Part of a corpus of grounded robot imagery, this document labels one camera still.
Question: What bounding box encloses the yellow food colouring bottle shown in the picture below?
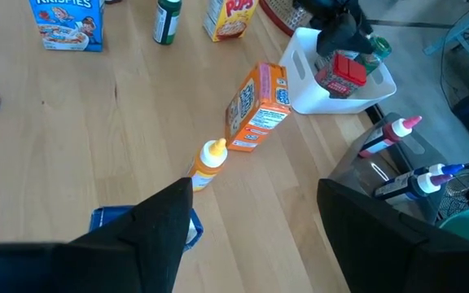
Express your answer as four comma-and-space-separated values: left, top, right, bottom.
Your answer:
186, 138, 229, 194

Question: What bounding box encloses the blue-capped food colouring bottle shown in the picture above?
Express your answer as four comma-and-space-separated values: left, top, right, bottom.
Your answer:
411, 162, 467, 180

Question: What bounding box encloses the orange Mini Wheats box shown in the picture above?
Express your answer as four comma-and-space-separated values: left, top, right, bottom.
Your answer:
223, 61, 293, 154

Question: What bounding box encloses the purple-capped food colouring bottle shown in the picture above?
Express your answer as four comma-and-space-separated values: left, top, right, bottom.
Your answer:
374, 172, 456, 201

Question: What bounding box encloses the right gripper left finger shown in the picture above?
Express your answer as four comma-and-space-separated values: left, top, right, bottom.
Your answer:
50, 177, 194, 293

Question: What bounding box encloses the green-lid spice jar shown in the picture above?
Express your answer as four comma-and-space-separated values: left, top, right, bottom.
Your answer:
359, 35, 393, 75

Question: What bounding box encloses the red metal box grater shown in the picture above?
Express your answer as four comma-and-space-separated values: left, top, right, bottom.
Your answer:
258, 0, 315, 38

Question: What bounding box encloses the red-lid spice jar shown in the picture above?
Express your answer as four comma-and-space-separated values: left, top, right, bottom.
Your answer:
314, 53, 368, 100

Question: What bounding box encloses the white plastic bin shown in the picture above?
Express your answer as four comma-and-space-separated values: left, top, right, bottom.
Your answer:
278, 26, 398, 116

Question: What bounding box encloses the green-capped food colouring bottle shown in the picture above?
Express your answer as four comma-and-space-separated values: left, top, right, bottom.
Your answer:
152, 0, 183, 46

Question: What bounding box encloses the pink-capped food colouring bottle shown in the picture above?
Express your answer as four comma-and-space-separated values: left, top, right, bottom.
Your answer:
357, 115, 423, 160

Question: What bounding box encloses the blue Rice Krispies box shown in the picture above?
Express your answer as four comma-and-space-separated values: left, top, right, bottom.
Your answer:
28, 0, 106, 53

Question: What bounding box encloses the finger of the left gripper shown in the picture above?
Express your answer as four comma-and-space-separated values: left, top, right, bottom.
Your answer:
318, 14, 360, 58
356, 30, 376, 54

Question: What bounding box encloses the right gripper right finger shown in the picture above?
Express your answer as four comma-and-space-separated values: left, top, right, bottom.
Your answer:
317, 179, 469, 293

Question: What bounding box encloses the grey translucent plastic bin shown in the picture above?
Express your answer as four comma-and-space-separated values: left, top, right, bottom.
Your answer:
327, 112, 452, 225

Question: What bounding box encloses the black floor fan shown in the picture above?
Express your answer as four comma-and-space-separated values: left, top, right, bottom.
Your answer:
436, 161, 469, 223

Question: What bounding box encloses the yellow Corn Pops box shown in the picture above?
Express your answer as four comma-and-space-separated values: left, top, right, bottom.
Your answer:
202, 0, 260, 43

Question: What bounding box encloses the blue Frosted Flakes box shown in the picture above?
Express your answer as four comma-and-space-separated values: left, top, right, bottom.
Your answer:
89, 204, 204, 253

